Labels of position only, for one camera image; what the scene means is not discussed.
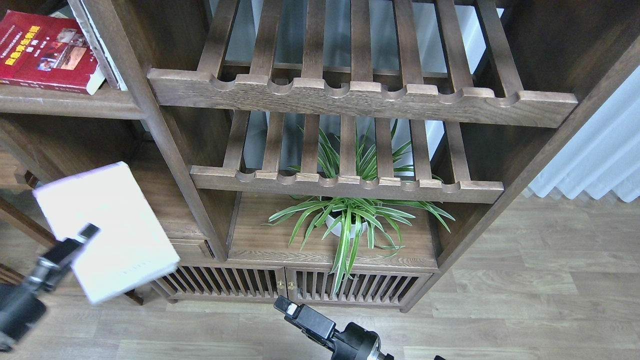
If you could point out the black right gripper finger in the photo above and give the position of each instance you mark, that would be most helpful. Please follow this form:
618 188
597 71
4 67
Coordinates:
302 316
322 338

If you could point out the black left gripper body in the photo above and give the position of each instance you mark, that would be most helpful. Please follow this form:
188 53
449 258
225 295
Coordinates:
20 310

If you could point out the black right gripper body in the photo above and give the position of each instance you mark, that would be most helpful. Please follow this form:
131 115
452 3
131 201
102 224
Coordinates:
356 343

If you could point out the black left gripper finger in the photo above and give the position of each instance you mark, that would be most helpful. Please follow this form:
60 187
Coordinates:
53 265

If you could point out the white lavender book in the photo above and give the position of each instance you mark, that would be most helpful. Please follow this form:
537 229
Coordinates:
130 249

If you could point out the red cover book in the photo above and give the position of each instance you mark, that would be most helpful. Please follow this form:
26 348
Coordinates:
45 52

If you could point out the black yellow cover book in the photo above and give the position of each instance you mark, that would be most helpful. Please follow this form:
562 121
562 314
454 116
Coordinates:
63 13

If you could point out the dark wooden side furniture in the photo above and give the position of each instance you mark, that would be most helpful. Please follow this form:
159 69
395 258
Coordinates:
24 232

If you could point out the green spider plant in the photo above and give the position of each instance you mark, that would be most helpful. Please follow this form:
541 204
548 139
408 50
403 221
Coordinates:
354 216

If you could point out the dark wooden bookshelf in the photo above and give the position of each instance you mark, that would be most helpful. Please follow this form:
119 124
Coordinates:
346 152

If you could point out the white pleated curtain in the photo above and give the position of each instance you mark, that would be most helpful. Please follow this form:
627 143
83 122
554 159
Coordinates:
603 157

